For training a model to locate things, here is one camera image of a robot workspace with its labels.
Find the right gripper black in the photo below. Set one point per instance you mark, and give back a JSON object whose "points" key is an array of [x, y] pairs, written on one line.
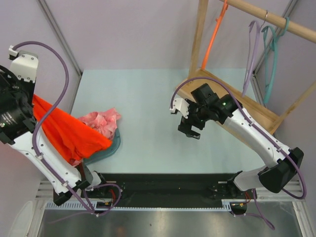
{"points": [[185, 124]]}

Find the orange shorts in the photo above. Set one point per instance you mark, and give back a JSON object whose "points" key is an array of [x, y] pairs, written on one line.
{"points": [[58, 129]]}

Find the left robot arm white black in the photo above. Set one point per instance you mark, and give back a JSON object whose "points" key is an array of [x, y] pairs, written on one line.
{"points": [[18, 129]]}

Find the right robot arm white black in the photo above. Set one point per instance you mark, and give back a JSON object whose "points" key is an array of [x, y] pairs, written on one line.
{"points": [[281, 162]]}

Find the orange plastic hanger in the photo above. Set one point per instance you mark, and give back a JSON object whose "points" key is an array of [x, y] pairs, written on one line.
{"points": [[214, 34]]}

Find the purple plastic hanger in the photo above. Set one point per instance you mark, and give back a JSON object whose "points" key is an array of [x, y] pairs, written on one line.
{"points": [[252, 54]]}

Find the pink garment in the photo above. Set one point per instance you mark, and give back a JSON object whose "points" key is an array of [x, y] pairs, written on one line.
{"points": [[103, 121]]}

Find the teal plastic basket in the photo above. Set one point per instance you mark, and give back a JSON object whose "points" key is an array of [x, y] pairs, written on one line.
{"points": [[100, 155]]}

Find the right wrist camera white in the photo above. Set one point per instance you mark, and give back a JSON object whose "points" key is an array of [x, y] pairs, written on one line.
{"points": [[180, 105]]}

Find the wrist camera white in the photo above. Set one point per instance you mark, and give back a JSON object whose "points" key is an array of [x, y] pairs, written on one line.
{"points": [[24, 65], [180, 105]]}

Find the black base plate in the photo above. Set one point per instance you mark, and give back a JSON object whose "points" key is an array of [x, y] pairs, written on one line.
{"points": [[169, 190]]}

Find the white slotted cable duct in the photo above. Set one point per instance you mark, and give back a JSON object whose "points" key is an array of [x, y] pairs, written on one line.
{"points": [[75, 205]]}

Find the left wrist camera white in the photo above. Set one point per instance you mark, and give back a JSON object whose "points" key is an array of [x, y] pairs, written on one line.
{"points": [[24, 65]]}

